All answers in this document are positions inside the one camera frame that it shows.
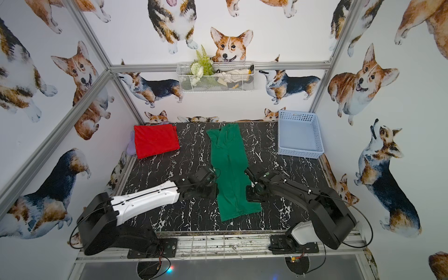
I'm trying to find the green t-shirt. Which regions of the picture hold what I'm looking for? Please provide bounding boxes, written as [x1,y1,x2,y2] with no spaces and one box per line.
[206,123,262,222]

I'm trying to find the light blue plastic basket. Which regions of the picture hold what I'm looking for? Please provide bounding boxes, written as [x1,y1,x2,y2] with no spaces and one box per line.
[278,110,324,159]

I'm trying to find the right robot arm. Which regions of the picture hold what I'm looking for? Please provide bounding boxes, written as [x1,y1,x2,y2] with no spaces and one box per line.
[245,166,357,250]

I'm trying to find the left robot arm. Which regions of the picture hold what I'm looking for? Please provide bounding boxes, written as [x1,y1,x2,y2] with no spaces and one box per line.
[77,166,219,257]

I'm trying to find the folded red t-shirt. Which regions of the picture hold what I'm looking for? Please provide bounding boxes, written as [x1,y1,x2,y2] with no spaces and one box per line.
[134,124,180,159]

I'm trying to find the folded lilac t-shirt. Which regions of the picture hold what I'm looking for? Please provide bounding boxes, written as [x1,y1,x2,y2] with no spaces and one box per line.
[126,130,137,156]

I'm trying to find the cream cloth items in basket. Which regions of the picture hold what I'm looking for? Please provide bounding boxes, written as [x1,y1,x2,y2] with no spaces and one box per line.
[213,65,255,89]

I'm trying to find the green fern plant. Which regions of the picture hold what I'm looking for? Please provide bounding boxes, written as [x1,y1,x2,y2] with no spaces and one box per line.
[190,45,215,86]

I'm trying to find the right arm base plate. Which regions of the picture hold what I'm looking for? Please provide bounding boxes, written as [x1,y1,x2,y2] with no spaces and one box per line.
[268,234,319,255]

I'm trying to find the aluminium front rail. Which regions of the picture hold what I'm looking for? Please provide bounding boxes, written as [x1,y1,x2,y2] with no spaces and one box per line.
[75,230,366,264]

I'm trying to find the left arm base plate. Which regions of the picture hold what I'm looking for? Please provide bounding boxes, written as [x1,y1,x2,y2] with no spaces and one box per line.
[127,238,179,259]

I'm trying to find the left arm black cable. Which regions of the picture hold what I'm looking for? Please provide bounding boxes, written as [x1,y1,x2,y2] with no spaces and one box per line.
[69,167,222,280]

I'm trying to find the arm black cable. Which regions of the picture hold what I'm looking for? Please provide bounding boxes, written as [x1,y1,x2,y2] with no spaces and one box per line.
[300,194,374,274]
[69,167,222,280]

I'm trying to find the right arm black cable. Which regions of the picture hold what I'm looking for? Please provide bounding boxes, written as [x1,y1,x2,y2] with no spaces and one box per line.
[300,194,374,274]

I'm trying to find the white wire wall basket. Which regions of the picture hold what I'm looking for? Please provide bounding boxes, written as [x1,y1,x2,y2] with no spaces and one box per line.
[176,63,256,93]

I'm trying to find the aluminium frame back bar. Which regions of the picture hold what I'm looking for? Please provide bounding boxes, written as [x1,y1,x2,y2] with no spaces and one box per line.
[109,61,331,73]

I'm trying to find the aluminium frame bar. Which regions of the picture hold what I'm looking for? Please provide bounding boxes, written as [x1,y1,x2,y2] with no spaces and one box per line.
[109,61,331,73]
[1,70,112,217]

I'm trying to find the aluminium frame left bar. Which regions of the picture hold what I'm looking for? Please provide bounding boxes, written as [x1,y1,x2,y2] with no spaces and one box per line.
[1,70,112,217]

